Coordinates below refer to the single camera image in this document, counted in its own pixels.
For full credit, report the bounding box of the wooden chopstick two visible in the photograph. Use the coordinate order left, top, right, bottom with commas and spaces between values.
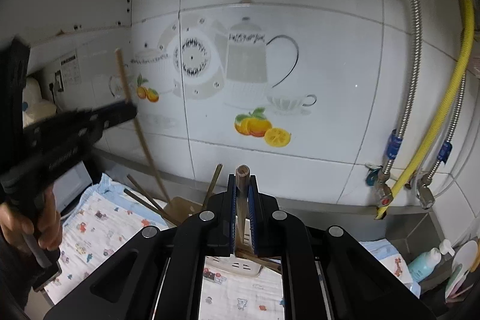
235, 165, 250, 249

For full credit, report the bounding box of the wooden chopstick six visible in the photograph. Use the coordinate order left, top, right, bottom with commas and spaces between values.
201, 163, 223, 211

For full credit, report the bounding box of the wooden chopstick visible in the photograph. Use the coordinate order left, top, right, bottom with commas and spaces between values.
235, 249, 281, 274

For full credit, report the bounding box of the wooden chopstick four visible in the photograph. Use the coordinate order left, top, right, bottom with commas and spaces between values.
123, 188, 180, 227

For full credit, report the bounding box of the wooden chopstick one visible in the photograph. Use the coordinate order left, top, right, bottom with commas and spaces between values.
114, 47, 173, 206

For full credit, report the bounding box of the person left hand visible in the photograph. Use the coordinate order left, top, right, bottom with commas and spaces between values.
0, 185, 63, 253

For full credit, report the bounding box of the white microwave oven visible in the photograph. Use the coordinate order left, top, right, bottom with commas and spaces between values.
53, 162, 93, 219

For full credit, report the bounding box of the beige plastic utensil holder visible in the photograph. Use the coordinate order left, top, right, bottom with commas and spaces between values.
168, 193, 262, 277

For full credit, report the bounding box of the cartoon print white cloth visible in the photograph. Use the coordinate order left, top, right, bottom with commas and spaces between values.
47, 189, 429, 319

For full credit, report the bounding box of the black smartphone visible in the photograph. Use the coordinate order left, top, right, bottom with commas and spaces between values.
32, 262, 62, 292

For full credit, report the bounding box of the steel angle valve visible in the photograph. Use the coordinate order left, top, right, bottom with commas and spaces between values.
413, 174, 435, 210

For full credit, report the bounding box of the teal soap pump bottle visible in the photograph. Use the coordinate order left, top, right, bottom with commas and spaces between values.
408, 239, 455, 283

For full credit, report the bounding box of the red handle water valve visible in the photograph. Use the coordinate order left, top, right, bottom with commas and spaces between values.
365, 166, 394, 208

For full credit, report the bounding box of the left steel braided hose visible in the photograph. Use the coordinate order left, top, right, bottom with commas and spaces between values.
374, 0, 424, 175

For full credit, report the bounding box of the steel braided hose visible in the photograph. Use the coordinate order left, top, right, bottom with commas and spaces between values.
374, 0, 424, 175
423, 71, 468, 189

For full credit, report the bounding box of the right steel braided hose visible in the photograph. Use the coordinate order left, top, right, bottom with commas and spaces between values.
423, 71, 468, 189

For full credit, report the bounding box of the yellow gas hose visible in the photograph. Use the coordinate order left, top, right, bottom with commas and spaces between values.
376, 0, 476, 220

